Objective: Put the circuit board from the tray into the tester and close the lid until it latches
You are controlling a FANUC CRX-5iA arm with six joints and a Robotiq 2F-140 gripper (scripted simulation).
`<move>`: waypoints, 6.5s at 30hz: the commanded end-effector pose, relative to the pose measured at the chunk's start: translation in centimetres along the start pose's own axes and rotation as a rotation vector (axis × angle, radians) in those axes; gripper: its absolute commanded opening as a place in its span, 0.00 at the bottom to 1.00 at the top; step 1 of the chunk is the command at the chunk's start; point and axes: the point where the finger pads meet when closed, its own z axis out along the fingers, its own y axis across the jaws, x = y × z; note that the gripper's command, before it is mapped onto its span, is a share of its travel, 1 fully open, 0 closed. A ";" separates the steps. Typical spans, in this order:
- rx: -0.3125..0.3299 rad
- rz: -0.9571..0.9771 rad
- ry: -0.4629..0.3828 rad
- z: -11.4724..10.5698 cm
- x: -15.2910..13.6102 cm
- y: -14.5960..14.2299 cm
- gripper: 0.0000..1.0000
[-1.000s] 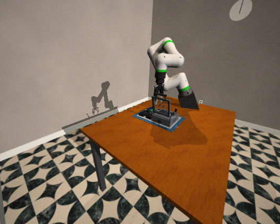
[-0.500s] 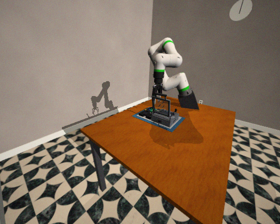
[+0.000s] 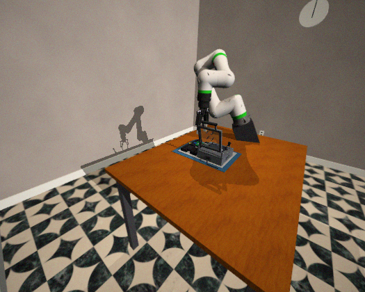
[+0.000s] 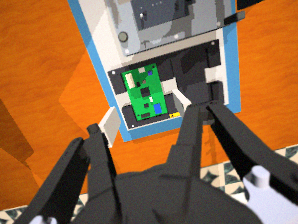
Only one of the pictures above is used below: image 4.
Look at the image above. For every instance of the green circuit board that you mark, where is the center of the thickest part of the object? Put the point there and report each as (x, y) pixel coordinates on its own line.
(145, 91)

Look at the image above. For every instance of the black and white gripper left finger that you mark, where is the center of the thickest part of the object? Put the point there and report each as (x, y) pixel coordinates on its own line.
(56, 199)

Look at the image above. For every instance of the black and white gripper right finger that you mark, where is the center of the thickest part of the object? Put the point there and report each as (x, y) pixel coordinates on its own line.
(270, 179)

